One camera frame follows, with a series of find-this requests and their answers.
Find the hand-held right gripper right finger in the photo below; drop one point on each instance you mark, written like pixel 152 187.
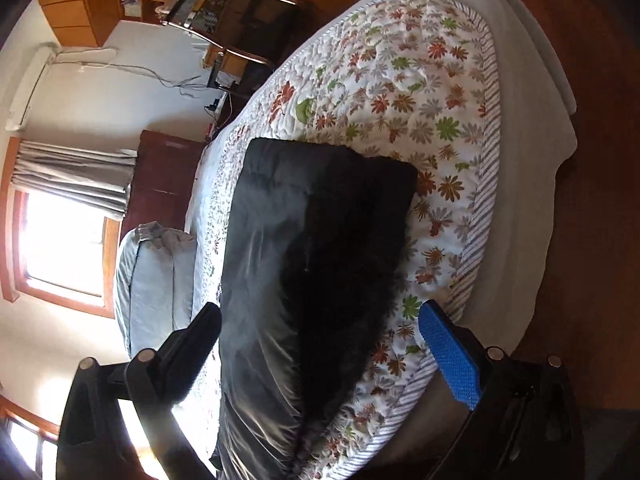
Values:
pixel 450 355

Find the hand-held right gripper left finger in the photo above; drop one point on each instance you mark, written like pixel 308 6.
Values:
pixel 197 340

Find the black pants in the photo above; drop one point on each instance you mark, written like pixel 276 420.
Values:
pixel 300 260

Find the light grey pillow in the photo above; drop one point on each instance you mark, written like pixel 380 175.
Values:
pixel 184 280
pixel 150 290

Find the dark wooden headboard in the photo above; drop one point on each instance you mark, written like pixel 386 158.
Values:
pixel 160 180

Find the wide wooden framed window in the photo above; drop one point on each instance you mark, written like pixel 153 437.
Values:
pixel 35 430

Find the grey curtain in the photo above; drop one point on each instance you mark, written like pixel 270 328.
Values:
pixel 75 175

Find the light grey bed sheet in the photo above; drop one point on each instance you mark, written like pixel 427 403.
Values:
pixel 525 160

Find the floral quilted bedspread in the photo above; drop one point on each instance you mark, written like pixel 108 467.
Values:
pixel 400 85

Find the wooden desk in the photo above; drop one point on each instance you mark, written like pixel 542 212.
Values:
pixel 235 62

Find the white air conditioner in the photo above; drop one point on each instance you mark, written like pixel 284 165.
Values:
pixel 30 90

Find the chrome frame chair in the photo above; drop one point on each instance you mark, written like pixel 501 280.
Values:
pixel 235 5

